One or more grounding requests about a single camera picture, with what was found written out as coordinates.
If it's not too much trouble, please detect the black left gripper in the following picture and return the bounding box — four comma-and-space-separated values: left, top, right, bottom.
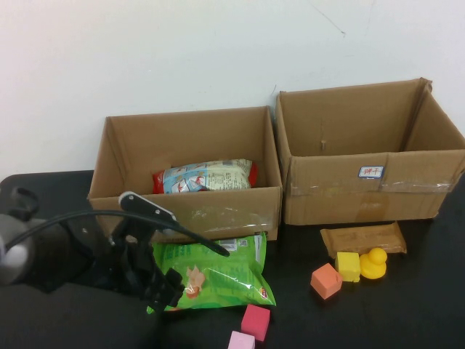
93, 217, 187, 315

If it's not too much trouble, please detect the green potato chips bag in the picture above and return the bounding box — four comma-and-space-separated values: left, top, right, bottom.
146, 231, 277, 314

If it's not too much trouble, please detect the brown snack packet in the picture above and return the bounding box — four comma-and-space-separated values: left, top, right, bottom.
319, 220, 407, 260

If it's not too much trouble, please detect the red and white snack bag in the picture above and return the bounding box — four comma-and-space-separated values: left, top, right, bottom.
151, 158, 258, 195

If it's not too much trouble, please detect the light pink foam cube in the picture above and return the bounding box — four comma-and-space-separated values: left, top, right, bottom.
227, 329, 256, 349

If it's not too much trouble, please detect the magenta foam cube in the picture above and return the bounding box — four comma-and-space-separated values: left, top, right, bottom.
240, 303, 271, 342

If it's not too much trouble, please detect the cardboard box with F2 print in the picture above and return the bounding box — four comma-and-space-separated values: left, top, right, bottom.
86, 105, 283, 252

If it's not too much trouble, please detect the orange foam cube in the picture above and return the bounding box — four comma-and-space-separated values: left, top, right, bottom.
310, 262, 343, 300

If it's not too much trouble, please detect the yellow foam cube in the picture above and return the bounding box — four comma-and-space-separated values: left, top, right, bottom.
333, 251, 361, 283

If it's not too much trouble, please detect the cardboard box with white label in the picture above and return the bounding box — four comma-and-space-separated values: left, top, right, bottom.
274, 76, 465, 226

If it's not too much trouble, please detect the yellow rubber duck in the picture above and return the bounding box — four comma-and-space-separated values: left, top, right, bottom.
358, 247, 387, 280

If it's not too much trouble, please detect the white blue label sticker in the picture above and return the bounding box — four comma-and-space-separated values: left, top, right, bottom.
357, 165, 384, 180

